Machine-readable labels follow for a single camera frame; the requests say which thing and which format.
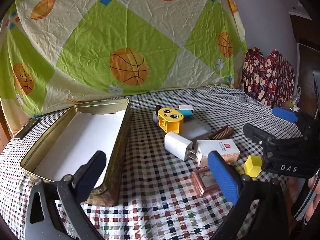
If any basketball print blanket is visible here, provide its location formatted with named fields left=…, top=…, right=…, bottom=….
left=0, top=0, right=248, bottom=135

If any red bear print cloth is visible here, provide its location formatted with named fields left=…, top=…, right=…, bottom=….
left=241, top=47, right=295, bottom=108

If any person's right hand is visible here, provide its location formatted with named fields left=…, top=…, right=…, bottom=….
left=308, top=174, right=320, bottom=220

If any brown comb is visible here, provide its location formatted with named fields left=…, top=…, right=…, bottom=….
left=207, top=125, right=235, bottom=140

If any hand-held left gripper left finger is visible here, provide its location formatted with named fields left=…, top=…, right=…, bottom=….
left=25, top=151, right=108, bottom=240

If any copper framed tile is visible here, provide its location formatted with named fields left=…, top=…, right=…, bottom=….
left=190, top=167, right=220, bottom=197

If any white cork pattern box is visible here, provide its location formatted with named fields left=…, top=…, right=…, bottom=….
left=196, top=139, right=240, bottom=167

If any checkered tablecloth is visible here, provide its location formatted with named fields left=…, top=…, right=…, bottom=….
left=0, top=86, right=308, bottom=240

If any black smartphone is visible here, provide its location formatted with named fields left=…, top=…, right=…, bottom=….
left=15, top=117, right=40, bottom=140

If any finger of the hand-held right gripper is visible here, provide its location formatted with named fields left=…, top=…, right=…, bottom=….
left=273, top=106, right=320, bottom=141
left=243, top=123, right=305, bottom=156

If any white paper liner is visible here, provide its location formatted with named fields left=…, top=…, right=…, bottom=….
left=32, top=110, right=127, bottom=188

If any dark wooden cabinet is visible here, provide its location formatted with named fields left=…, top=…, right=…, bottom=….
left=290, top=12, right=320, bottom=120

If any gold metal tin box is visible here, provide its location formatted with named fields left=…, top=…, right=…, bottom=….
left=20, top=98, right=132, bottom=207

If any yellow face toy block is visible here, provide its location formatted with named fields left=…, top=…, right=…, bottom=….
left=157, top=107, right=185, bottom=134

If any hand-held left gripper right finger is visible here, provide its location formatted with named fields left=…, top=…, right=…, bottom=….
left=207, top=151, right=298, bottom=240

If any blue bear toy block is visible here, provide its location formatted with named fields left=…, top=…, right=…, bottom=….
left=178, top=109, right=195, bottom=119

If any small yellow cube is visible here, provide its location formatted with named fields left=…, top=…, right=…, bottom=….
left=244, top=155, right=263, bottom=178

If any white charger plug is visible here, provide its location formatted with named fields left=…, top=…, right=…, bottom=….
left=164, top=131, right=198, bottom=162

